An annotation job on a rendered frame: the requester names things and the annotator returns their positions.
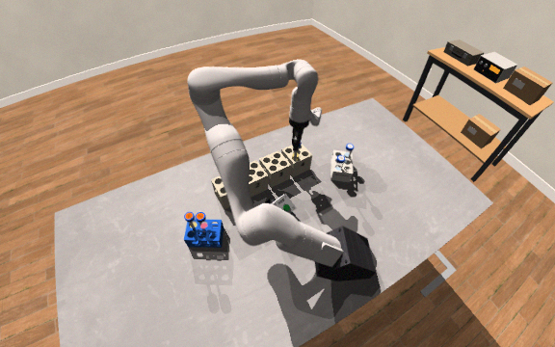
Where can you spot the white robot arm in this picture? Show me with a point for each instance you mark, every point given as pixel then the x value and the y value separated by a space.
pixel 265 222

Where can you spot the conical centrifuge tube with pink liquid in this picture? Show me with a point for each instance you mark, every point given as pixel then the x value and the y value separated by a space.
pixel 201 220

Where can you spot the blue tube rack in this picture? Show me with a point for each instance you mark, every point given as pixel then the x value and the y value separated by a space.
pixel 205 236

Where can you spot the clear conical tube with tan liquid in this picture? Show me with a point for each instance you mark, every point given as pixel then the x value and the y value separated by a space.
pixel 190 218

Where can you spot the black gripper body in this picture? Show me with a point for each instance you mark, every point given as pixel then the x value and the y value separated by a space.
pixel 298 126

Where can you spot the white tube rack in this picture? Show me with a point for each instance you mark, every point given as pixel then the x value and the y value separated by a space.
pixel 342 175

